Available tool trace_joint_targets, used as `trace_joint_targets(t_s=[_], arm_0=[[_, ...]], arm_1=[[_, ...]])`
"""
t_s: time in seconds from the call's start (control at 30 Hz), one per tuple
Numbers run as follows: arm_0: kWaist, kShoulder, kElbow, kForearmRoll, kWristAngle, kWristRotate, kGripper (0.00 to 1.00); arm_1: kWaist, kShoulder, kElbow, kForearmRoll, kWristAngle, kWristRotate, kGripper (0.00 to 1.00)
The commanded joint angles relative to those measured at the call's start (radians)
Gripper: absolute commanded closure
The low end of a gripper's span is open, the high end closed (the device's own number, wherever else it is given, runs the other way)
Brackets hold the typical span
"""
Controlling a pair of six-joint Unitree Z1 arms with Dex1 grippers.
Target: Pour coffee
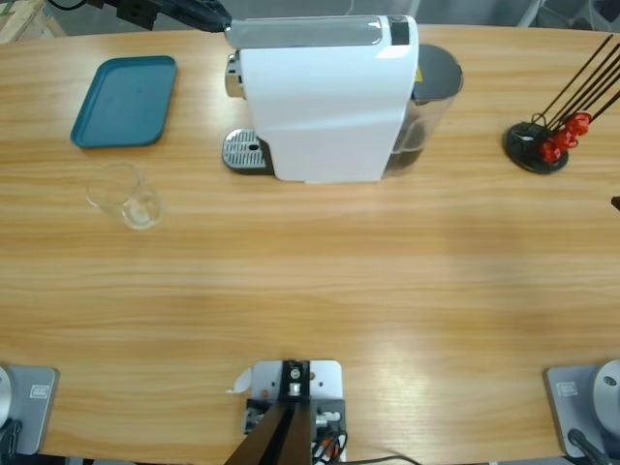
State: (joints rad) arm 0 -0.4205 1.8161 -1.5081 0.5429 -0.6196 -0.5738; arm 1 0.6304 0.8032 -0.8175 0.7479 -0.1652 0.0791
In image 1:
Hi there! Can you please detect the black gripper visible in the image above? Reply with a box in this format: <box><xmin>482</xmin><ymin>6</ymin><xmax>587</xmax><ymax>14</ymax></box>
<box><xmin>104</xmin><ymin>0</ymin><xmax>234</xmax><ymax>31</ymax></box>

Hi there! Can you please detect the silver coffee machine lever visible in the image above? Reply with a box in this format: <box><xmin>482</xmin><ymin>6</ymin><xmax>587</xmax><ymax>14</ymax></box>
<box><xmin>224</xmin><ymin>15</ymin><xmax>389</xmax><ymax>49</ymax></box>

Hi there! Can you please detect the clear drinking glass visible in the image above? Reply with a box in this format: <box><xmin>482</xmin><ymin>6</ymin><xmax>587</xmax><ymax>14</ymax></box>
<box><xmin>85</xmin><ymin>162</ymin><xmax>168</xmax><ymax>232</ymax></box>

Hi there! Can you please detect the silver arm base disc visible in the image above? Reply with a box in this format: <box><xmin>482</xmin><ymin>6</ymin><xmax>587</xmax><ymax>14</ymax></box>
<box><xmin>593</xmin><ymin>358</ymin><xmax>620</xmax><ymax>432</ymax></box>
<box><xmin>0</xmin><ymin>365</ymin><xmax>14</xmax><ymax>425</ymax></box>

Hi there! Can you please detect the white capsule coffee machine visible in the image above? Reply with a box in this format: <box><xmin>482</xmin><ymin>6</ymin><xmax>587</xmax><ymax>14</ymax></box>
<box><xmin>224</xmin><ymin>14</ymin><xmax>420</xmax><ymax>186</ymax></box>

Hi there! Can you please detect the black capsule holder with rods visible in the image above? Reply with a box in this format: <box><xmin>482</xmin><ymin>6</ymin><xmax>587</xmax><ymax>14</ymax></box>
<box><xmin>502</xmin><ymin>32</ymin><xmax>620</xmax><ymax>175</ymax></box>

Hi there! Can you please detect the teal plastic tray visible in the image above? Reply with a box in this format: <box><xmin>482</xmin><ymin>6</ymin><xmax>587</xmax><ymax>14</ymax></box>
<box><xmin>70</xmin><ymin>54</ymin><xmax>179</xmax><ymax>149</ymax></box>

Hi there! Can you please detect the black drip tray silver grate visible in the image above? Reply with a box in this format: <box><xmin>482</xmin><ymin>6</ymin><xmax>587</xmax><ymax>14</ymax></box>
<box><xmin>221</xmin><ymin>127</ymin><xmax>275</xmax><ymax>176</ymax></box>

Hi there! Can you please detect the cardboard box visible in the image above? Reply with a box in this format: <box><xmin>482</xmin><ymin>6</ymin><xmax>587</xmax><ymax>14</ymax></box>
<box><xmin>0</xmin><ymin>0</ymin><xmax>67</xmax><ymax>45</ymax></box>

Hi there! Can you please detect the grey bin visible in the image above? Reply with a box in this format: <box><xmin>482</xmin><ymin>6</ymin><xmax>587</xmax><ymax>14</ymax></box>
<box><xmin>588</xmin><ymin>0</ymin><xmax>620</xmax><ymax>24</ymax></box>

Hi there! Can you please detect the clear water tank dark lid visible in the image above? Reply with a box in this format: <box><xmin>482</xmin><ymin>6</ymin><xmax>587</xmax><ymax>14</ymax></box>
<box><xmin>385</xmin><ymin>42</ymin><xmax>465</xmax><ymax>178</ymax></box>

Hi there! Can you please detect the white tape piece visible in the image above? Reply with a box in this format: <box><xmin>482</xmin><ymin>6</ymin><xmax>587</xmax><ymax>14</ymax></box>
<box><xmin>225</xmin><ymin>366</ymin><xmax>253</xmax><ymax>395</ymax></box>

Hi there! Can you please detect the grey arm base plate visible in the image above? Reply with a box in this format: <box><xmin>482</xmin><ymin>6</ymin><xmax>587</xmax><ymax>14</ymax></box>
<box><xmin>4</xmin><ymin>365</ymin><xmax>61</xmax><ymax>456</ymax></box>
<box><xmin>542</xmin><ymin>363</ymin><xmax>620</xmax><ymax>459</ymax></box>

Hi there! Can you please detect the white metal frame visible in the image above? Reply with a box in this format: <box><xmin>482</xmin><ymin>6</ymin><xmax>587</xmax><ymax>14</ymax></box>
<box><xmin>515</xmin><ymin>0</ymin><xmax>543</xmax><ymax>28</ymax></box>

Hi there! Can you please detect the black base cable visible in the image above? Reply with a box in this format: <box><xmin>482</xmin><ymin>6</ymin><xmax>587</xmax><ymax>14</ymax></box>
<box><xmin>0</xmin><ymin>418</ymin><xmax>24</xmax><ymax>457</ymax></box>
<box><xmin>566</xmin><ymin>428</ymin><xmax>612</xmax><ymax>465</ymax></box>

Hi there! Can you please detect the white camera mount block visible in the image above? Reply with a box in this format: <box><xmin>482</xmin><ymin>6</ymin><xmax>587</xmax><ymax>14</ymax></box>
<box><xmin>241</xmin><ymin>358</ymin><xmax>348</xmax><ymax>462</ymax></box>

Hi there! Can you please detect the thin black cable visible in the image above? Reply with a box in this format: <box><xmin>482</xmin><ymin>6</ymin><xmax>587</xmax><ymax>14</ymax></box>
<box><xmin>346</xmin><ymin>453</ymin><xmax>413</xmax><ymax>465</ymax></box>

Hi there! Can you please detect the black and orange wire bundle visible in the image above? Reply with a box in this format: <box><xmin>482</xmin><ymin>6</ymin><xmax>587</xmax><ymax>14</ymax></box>
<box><xmin>309</xmin><ymin>428</ymin><xmax>350</xmax><ymax>462</ymax></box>

